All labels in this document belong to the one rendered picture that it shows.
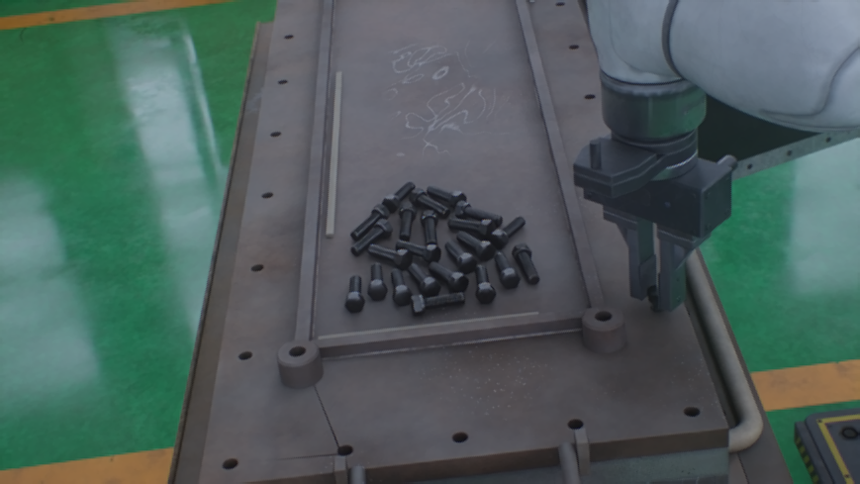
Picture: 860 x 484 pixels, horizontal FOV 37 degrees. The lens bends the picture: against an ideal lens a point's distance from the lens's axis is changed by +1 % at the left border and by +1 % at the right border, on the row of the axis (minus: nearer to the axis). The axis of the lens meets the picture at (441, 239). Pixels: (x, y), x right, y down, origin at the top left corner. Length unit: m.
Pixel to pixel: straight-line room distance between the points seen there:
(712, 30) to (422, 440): 0.43
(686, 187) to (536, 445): 0.25
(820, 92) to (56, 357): 3.08
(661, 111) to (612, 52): 0.07
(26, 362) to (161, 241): 0.64
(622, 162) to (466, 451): 0.28
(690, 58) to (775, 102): 0.08
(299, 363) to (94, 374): 2.51
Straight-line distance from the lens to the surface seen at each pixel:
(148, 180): 4.56
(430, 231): 1.37
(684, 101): 1.10
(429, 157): 1.54
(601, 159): 1.10
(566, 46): 1.78
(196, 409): 1.43
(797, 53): 0.92
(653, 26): 1.02
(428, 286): 1.28
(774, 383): 3.32
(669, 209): 1.15
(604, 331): 1.18
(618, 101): 1.10
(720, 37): 0.96
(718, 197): 1.15
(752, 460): 1.29
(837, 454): 2.66
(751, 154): 2.83
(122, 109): 5.12
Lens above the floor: 2.10
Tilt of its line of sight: 32 degrees down
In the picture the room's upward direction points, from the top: 7 degrees counter-clockwise
